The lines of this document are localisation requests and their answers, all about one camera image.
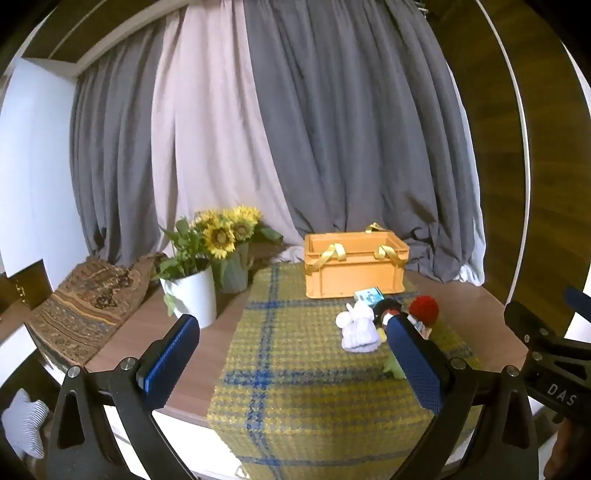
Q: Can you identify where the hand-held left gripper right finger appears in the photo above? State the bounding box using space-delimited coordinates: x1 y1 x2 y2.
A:
385 311 541 480

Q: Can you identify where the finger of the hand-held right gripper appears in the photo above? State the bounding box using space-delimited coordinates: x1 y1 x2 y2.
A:
503 301 559 365
564 286 591 324

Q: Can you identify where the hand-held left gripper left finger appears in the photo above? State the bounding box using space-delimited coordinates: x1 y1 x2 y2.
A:
46 314 201 480

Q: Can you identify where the blue tissue packet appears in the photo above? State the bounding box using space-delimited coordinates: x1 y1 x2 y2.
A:
353 287 384 309

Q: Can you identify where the orange plastic crate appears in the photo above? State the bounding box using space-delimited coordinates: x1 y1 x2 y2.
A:
304 222 411 300

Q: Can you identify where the green small plush toy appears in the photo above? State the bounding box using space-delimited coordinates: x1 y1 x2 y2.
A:
381 353 408 381

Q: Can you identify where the red pompom plush doll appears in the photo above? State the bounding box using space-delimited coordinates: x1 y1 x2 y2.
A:
409 295 440 337

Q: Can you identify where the black-haired small doll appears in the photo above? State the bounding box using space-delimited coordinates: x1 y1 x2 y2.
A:
372 299 408 343

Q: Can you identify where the white knitted hat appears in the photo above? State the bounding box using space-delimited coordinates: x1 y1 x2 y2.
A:
335 302 384 354

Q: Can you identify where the white plant pot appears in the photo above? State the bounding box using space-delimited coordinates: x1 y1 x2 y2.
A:
159 265 218 329

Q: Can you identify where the patterned brown cushion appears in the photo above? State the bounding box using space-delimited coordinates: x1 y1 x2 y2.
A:
28 253 169 369

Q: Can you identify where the green ribbed vase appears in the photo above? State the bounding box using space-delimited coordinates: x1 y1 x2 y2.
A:
220 241 254 294

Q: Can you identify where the green leafy plant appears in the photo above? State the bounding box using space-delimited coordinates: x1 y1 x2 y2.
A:
156 217 214 319

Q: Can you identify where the yellow blue plaid table runner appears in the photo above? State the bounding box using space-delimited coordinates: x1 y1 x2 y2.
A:
206 262 483 480

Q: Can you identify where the sunflower bouquet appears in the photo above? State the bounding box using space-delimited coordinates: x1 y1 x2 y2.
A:
191 205 284 260

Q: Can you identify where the white curved trim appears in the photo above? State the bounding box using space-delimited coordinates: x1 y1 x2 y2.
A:
475 0 531 303

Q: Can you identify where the wooden curtain pelmet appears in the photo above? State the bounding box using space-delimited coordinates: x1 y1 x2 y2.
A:
22 0 195 77

